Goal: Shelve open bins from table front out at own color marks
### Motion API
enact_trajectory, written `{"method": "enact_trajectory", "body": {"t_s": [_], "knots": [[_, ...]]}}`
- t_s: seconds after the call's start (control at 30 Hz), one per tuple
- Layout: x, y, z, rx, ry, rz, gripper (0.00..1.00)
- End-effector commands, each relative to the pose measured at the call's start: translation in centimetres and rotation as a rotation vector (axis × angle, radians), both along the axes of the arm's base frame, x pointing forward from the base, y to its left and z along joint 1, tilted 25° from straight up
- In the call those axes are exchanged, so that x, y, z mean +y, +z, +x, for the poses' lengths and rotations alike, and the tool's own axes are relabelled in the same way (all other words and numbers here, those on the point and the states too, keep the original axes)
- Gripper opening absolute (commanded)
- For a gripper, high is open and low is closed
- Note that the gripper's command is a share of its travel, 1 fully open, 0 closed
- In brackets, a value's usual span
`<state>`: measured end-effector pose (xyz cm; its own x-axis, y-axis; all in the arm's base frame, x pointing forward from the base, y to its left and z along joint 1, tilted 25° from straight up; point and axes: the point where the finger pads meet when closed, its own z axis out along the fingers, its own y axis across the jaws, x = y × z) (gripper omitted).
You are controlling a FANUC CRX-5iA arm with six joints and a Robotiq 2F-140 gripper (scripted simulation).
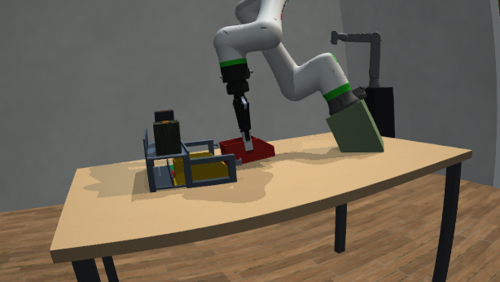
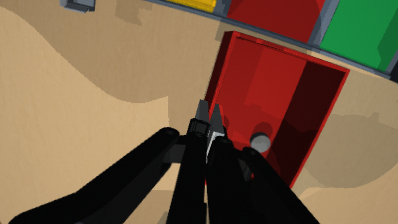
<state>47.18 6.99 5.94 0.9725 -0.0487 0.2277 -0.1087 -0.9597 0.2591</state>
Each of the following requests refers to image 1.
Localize yellow bin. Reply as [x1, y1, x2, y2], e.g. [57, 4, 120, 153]
[173, 152, 229, 185]

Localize red bin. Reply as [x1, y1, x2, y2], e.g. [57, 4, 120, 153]
[219, 136, 274, 164]

